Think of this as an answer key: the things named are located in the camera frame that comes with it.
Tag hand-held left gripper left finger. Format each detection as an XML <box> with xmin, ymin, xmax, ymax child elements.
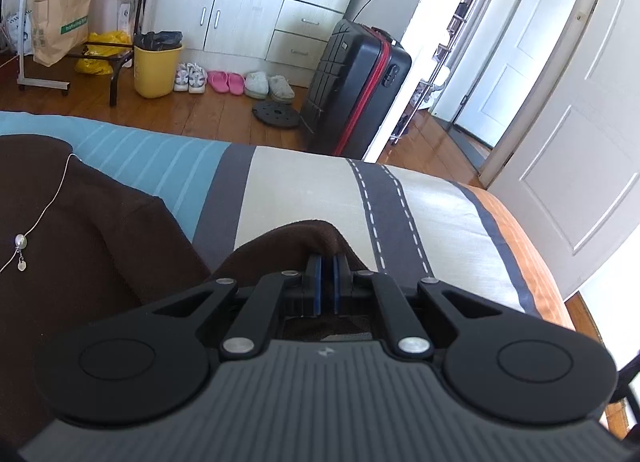
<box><xmin>120</xmin><ymin>253</ymin><xmax>327</xmax><ymax>360</ymax></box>

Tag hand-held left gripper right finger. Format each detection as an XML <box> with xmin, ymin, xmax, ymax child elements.
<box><xmin>331</xmin><ymin>252</ymin><xmax>531</xmax><ymax>360</ymax></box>

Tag dark brown garment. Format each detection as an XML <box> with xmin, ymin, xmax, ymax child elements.
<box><xmin>0</xmin><ymin>135</ymin><xmax>353</xmax><ymax>448</ymax></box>

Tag black weight plate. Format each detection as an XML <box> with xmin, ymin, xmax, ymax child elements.
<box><xmin>251</xmin><ymin>100</ymin><xmax>301</xmax><ymax>129</ymax></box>

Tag black suitcase with red trim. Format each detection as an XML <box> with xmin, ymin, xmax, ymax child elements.
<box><xmin>300</xmin><ymin>18</ymin><xmax>413</xmax><ymax>158</ymax></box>

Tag yellow trash bin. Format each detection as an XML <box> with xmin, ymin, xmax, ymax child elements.
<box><xmin>132</xmin><ymin>31</ymin><xmax>185</xmax><ymax>99</ymax></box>

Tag white panel door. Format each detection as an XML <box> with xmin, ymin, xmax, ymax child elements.
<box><xmin>480</xmin><ymin>0</ymin><xmax>640</xmax><ymax>300</ymax></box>

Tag hallway shelf rack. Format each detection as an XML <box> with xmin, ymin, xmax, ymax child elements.
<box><xmin>395</xmin><ymin>0</ymin><xmax>481</xmax><ymax>143</ymax></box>

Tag black floor stand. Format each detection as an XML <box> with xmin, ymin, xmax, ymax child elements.
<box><xmin>84</xmin><ymin>0</ymin><xmax>162</xmax><ymax>108</ymax></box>

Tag white hallway door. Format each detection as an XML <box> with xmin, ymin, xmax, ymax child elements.
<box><xmin>452</xmin><ymin>0</ymin><xmax>593</xmax><ymax>148</ymax></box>

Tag black bin liner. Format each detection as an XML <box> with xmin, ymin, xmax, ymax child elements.
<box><xmin>134</xmin><ymin>31</ymin><xmax>183</xmax><ymax>50</ymax></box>

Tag yellow plastic bag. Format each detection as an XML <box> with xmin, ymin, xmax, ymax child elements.
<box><xmin>75</xmin><ymin>31</ymin><xmax>135</xmax><ymax>76</ymax></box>

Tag white packaging box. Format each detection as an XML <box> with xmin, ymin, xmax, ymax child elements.
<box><xmin>117</xmin><ymin>0</ymin><xmax>142</xmax><ymax>33</ymax></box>

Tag brown paper bag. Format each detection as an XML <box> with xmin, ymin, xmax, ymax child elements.
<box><xmin>32</xmin><ymin>0</ymin><xmax>93</xmax><ymax>68</ymax></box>

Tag white printed plastic bag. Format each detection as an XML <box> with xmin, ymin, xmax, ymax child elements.
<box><xmin>2</xmin><ymin>12</ymin><xmax>36</xmax><ymax>56</ymax></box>

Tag rolling side table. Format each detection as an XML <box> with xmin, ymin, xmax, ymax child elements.
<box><xmin>0</xmin><ymin>0</ymin><xmax>121</xmax><ymax>96</ymax></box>

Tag thin necklace with pendant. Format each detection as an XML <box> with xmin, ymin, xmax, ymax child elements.
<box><xmin>0</xmin><ymin>155</ymin><xmax>81</xmax><ymax>275</ymax></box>

